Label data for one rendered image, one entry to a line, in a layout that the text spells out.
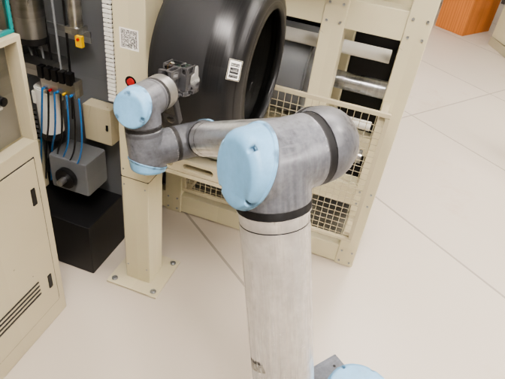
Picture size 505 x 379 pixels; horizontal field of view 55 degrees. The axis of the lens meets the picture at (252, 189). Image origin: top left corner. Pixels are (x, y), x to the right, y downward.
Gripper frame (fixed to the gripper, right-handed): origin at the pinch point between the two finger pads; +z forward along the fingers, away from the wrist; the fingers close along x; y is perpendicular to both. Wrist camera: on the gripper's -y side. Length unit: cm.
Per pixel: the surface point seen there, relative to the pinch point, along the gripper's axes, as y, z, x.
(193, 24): 14.2, 5.5, 4.2
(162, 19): 13.5, 6.1, 14.4
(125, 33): 2.1, 22.0, 36.2
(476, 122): -86, 322, -138
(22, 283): -90, -15, 55
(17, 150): -36, -10, 56
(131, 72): -11.6, 23.8, 34.2
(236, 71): 4.3, 3.6, -11.3
